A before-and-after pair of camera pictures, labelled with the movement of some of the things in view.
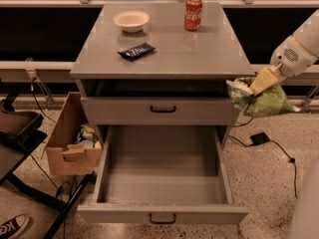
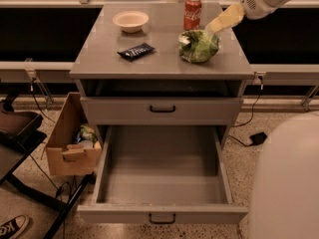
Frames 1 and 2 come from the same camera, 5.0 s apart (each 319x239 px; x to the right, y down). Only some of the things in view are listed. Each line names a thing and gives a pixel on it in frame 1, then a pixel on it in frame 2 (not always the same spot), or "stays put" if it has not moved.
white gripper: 289,60 -> 258,4
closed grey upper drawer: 160,111 stays put
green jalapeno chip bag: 267,102 -> 196,46
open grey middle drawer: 162,174 stays put
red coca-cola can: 192,13 stays put
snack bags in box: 87,133 stays put
